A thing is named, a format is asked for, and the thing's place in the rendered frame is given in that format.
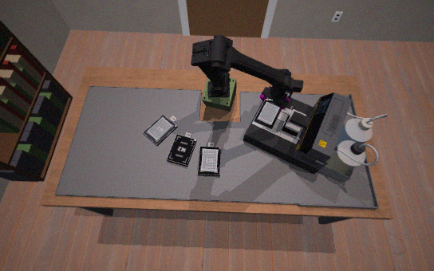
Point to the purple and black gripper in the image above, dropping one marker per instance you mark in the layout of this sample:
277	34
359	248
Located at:
275	96

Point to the white bottle with black cap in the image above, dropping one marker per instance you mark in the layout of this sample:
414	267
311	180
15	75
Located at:
342	163

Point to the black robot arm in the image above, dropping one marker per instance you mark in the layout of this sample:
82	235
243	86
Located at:
216	57

